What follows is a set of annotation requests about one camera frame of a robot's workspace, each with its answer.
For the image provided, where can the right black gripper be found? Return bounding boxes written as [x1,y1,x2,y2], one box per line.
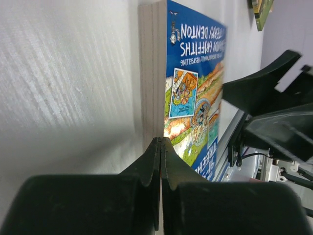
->
[223,49,313,163]

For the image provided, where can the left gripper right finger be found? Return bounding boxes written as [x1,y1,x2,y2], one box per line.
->
[161,138,313,235]

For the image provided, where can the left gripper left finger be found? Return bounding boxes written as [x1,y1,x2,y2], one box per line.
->
[0,138,161,235]

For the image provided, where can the blue 91-Storey Treehouse book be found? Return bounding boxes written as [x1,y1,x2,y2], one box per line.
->
[138,0,226,181]

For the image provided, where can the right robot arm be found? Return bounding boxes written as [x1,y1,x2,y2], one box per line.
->
[218,49,313,188]

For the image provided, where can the Animal Farm book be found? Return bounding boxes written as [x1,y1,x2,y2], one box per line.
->
[250,0,274,31]

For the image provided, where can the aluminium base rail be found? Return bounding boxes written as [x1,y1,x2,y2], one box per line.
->
[211,100,269,183]

